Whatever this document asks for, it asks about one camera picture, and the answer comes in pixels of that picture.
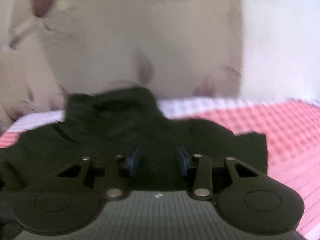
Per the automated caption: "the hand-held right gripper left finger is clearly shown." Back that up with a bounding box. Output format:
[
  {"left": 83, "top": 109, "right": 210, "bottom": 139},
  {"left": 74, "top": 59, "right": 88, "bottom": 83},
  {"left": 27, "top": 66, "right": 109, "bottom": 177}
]
[{"left": 57, "top": 146, "right": 140, "bottom": 201}]

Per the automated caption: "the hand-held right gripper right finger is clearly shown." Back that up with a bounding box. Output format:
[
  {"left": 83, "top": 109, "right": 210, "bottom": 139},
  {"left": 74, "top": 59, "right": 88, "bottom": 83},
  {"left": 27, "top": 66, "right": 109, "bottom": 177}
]
[{"left": 177, "top": 146, "right": 262, "bottom": 201}]

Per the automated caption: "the black padded jacket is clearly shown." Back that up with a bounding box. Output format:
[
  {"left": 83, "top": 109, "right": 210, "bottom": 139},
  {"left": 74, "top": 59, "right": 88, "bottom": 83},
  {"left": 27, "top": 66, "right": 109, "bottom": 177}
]
[{"left": 0, "top": 87, "right": 269, "bottom": 232}]

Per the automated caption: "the pink checkered blanket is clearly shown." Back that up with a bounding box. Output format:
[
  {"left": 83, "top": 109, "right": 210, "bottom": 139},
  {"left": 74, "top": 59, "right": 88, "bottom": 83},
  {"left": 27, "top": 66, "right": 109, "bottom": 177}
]
[{"left": 0, "top": 97, "right": 320, "bottom": 240}]

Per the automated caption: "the beige leaf print curtain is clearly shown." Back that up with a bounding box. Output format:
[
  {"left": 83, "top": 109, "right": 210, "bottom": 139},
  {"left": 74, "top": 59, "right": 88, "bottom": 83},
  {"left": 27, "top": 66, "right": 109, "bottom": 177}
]
[{"left": 0, "top": 0, "right": 243, "bottom": 132}]

